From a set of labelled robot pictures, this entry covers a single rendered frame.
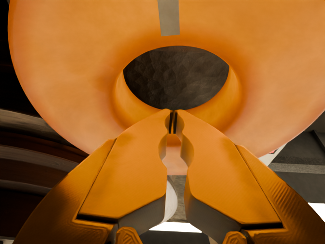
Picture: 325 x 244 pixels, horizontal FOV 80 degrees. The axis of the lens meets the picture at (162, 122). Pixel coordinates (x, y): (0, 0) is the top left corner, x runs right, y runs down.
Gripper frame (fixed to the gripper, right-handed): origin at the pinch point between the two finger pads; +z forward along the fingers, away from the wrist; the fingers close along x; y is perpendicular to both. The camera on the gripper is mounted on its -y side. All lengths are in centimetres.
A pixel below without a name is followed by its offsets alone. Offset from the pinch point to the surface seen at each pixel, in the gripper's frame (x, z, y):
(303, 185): 548, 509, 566
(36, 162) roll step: -14.2, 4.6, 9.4
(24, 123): -14.3, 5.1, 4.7
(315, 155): 668, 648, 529
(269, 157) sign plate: 25.0, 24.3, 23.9
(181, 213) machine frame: 9, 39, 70
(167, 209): 1.1, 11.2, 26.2
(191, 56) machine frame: 3.4, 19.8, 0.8
